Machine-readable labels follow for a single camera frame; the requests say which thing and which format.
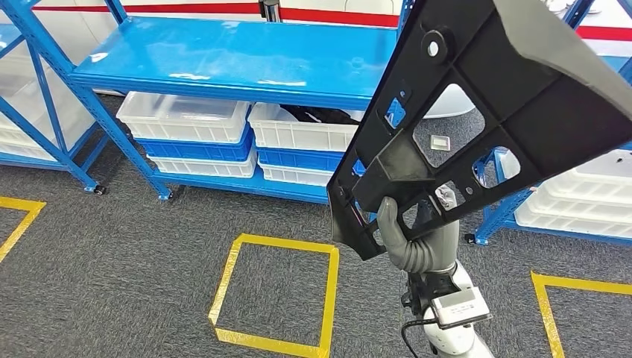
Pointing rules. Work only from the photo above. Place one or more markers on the translucent plastic bin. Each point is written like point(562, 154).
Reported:
point(74, 118)

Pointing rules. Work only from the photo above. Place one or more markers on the yellow floor tape outline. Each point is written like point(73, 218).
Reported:
point(281, 243)

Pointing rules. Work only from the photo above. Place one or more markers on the black plastic bracket panel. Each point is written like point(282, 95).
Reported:
point(543, 99)

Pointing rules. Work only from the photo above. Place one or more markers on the black stanchion post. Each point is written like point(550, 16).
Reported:
point(270, 10)

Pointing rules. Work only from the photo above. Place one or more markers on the black parts in bin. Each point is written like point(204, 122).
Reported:
point(321, 114)

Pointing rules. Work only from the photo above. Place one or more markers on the black camera bracket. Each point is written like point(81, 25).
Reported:
point(427, 291)

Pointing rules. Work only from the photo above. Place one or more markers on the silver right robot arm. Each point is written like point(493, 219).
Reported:
point(454, 343)

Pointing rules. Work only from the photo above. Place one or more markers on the blue plastic bin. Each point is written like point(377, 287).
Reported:
point(296, 158)
point(197, 150)

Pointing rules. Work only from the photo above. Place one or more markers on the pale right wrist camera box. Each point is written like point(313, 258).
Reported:
point(461, 306)

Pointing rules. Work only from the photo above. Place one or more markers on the white moulded foam tray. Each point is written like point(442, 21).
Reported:
point(582, 202)

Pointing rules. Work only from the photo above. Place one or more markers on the red barrier belt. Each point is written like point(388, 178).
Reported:
point(148, 8)
point(345, 19)

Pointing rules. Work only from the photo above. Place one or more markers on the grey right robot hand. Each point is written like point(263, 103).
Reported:
point(442, 242)

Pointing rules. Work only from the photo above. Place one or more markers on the silver floor outlet plate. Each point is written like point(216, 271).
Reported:
point(440, 142)

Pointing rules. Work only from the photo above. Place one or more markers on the blue steel shelf rack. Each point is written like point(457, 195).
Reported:
point(222, 59)
point(493, 217)
point(47, 99)

